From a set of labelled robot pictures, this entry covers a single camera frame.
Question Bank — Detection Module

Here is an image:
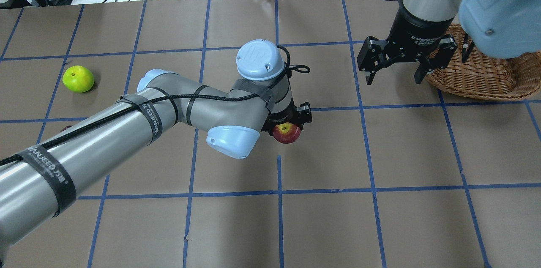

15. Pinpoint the red yellow apple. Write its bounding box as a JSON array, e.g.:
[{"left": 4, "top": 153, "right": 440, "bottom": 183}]
[{"left": 272, "top": 122, "right": 302, "bottom": 144}]

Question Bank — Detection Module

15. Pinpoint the brown wicker basket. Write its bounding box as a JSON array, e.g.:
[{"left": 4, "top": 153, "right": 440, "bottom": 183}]
[{"left": 426, "top": 24, "right": 541, "bottom": 101}]

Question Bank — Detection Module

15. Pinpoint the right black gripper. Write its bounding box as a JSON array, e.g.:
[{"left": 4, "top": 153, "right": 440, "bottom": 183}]
[{"left": 357, "top": 8, "right": 458, "bottom": 85}]

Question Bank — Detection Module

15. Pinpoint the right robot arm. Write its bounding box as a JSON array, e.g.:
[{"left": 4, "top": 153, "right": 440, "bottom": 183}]
[{"left": 357, "top": 0, "right": 541, "bottom": 85}]

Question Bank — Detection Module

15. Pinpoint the green apple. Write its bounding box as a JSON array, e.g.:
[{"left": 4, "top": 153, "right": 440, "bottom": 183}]
[{"left": 62, "top": 66, "right": 95, "bottom": 93}]

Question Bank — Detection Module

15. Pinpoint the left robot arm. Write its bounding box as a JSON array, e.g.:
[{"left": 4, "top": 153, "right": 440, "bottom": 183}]
[{"left": 0, "top": 39, "right": 312, "bottom": 252}]

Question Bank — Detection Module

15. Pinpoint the dark red apple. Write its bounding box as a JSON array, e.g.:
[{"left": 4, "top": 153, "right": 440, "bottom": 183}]
[{"left": 60, "top": 125, "right": 73, "bottom": 132}]

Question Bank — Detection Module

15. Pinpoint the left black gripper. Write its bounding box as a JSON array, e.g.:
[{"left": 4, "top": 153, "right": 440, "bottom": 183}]
[{"left": 261, "top": 102, "right": 313, "bottom": 134}]

